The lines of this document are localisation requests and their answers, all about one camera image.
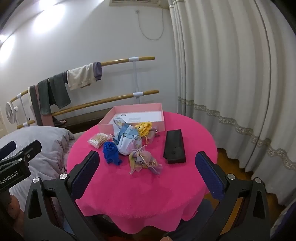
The pink grey cloth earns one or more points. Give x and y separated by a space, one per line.
46 120

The black pouch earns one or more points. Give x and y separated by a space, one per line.
174 146

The cartoon printed cloth bag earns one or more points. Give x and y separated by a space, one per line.
127 141

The purple cloth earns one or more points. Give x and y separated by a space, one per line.
97 70

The yellow crochet piece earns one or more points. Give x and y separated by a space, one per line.
143 128

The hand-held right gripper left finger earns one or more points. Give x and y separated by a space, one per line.
84 177

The bag of cotton swabs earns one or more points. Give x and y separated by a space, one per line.
99 139

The grey duvet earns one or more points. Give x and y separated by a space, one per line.
46 139

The person's left hand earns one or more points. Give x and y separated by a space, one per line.
15 208

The dark cloth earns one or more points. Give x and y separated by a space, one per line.
59 121

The grey green towel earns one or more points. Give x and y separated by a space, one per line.
44 97

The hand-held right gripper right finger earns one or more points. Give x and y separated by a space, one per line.
210 177

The white door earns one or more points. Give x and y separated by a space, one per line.
1 125

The pastel organza pouch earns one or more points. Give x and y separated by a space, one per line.
143 160

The dark grey towel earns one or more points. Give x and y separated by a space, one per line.
60 92

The pink round tablecloth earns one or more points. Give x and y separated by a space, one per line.
150 197

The mauve scrunchie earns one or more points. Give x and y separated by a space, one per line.
153 134

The blue knitted cloth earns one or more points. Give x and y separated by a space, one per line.
111 153

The white curtain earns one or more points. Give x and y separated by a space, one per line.
231 81

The white air conditioner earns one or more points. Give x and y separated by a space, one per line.
134 2

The white fan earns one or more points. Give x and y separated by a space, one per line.
10 112

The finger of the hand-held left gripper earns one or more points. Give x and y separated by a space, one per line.
6 148
31 148

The wooden barre rail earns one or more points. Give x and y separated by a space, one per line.
104 102
115 61

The pink cardboard box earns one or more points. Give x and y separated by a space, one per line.
106 128

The cream cloth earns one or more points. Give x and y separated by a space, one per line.
81 77

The white barre post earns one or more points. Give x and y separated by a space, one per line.
23 104
136 76

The dark wooden bench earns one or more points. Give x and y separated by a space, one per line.
85 118

